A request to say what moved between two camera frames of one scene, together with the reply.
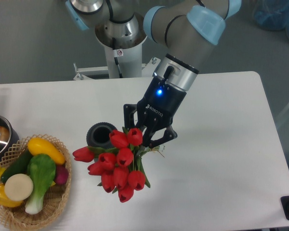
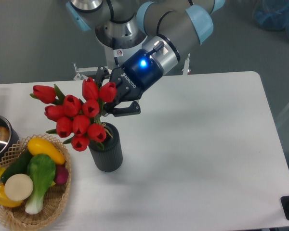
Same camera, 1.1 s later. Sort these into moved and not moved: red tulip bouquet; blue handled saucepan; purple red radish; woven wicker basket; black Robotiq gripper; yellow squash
Moved: black Robotiq gripper; red tulip bouquet
Not moved: yellow squash; purple red radish; blue handled saucepan; woven wicker basket
